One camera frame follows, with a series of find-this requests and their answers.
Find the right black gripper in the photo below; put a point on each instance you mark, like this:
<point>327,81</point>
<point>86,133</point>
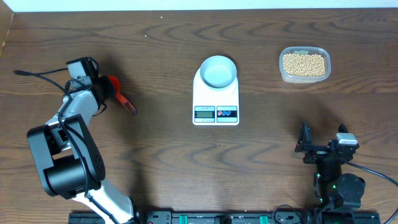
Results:
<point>316,152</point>

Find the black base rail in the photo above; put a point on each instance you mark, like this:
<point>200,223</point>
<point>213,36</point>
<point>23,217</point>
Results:
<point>236,218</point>

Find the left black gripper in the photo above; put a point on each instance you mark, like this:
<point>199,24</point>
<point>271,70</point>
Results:
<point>105,80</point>

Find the light grey bowl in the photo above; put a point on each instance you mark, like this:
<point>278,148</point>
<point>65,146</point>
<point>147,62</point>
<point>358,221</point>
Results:
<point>218,71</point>

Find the soybeans in container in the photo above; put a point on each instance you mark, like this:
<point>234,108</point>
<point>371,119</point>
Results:
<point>304,65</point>

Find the clear plastic container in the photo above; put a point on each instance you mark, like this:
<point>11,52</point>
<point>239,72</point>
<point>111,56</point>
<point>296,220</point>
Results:
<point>303,50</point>

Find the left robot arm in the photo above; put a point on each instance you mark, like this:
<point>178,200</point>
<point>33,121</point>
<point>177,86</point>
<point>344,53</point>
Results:
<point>66,157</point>

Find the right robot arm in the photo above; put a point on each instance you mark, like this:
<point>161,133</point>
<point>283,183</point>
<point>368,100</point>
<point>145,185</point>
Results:
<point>340,194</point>

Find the white digital kitchen scale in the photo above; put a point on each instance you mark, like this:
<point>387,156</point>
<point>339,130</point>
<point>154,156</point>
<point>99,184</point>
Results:
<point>215,106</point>

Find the red measuring scoop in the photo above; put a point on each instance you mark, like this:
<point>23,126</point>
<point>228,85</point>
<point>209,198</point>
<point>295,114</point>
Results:
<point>120,97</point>

